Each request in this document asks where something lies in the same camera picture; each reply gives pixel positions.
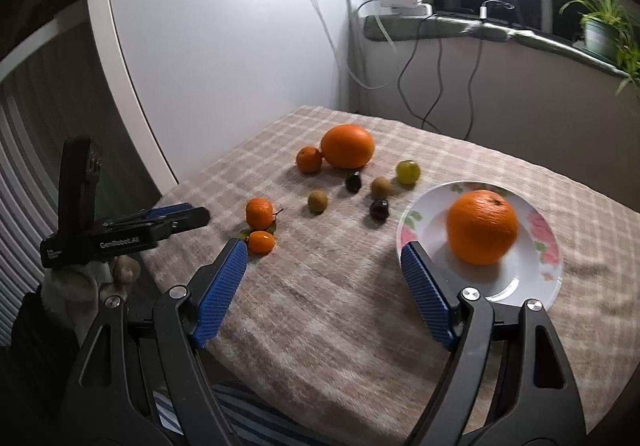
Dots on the striped clothing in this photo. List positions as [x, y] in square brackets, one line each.
[280, 406]

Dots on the potted spider plant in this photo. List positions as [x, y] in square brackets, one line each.
[600, 31]

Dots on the brown longan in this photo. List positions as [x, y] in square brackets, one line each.
[380, 187]
[317, 202]

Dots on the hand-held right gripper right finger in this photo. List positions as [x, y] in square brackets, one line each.
[425, 291]

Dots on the person's left forearm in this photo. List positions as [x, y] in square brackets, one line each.
[35, 356]

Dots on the small kumquat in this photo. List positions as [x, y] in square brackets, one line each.
[261, 242]

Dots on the white power adapter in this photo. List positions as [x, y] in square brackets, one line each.
[400, 1]

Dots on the round large orange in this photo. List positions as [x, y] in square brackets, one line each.
[480, 226]

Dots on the plaid beige tablecloth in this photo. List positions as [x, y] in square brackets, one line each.
[325, 326]

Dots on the oval large orange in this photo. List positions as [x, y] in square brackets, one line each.
[347, 146]

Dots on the mandarin with stem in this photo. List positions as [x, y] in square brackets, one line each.
[259, 213]

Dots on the white ribbed radiator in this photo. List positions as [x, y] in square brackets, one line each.
[25, 226]

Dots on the white floral plate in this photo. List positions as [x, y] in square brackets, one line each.
[530, 271]

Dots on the white rounded board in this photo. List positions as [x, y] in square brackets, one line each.
[210, 51]

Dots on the green grape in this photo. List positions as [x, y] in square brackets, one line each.
[408, 172]

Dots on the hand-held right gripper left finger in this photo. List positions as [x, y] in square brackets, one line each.
[222, 286]

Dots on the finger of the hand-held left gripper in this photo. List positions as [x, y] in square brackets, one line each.
[192, 218]
[167, 210]

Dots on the person's left hand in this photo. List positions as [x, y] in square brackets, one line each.
[75, 286]

